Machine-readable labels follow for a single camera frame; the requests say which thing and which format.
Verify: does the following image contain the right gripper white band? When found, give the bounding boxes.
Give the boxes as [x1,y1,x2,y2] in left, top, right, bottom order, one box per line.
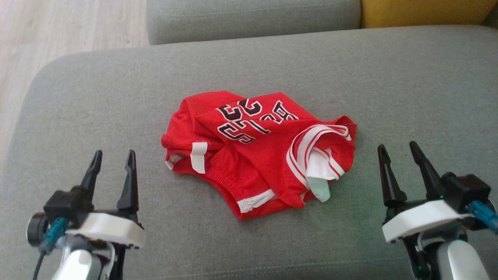
[377,141,474,245]

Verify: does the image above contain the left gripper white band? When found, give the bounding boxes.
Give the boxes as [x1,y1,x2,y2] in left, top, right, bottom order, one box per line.
[26,150,146,249]

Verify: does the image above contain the red shorts with white trim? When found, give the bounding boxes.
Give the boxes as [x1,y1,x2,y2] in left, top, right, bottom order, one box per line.
[161,91,308,221]

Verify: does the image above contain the red printed basketball jersey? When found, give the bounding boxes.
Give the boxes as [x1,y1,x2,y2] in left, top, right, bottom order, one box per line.
[195,91,358,209]

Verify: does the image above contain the yellow sofa back cushion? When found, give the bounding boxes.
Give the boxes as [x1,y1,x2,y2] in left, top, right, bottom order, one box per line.
[360,0,498,29]

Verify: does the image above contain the grey fabric sofa seat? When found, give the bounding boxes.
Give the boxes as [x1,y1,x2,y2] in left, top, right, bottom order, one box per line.
[146,0,361,46]

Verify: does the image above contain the black cable with teal plug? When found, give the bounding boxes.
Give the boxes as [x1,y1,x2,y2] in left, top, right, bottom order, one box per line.
[467,200,498,235]
[32,217,70,280]

